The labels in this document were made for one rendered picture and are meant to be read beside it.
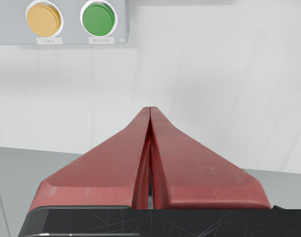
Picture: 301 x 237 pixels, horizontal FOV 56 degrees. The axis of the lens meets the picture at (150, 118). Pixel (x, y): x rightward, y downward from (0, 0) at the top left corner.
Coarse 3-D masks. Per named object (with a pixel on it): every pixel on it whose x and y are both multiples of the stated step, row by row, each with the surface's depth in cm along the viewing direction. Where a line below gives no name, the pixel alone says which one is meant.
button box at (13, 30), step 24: (0, 0) 36; (24, 0) 36; (48, 0) 36; (72, 0) 36; (96, 0) 35; (120, 0) 36; (0, 24) 37; (24, 24) 37; (72, 24) 37; (120, 24) 37
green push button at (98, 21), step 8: (88, 8) 35; (96, 8) 35; (104, 8) 35; (88, 16) 35; (96, 16) 35; (104, 16) 35; (112, 16) 36; (88, 24) 36; (96, 24) 36; (104, 24) 36; (112, 24) 36; (96, 32) 37; (104, 32) 37
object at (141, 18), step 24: (144, 0) 45; (168, 0) 45; (192, 0) 45; (216, 0) 45; (240, 0) 45; (264, 0) 45; (288, 0) 45; (144, 24) 47; (168, 24) 47; (192, 24) 47; (216, 24) 47; (240, 24) 47; (264, 24) 47; (288, 24) 47
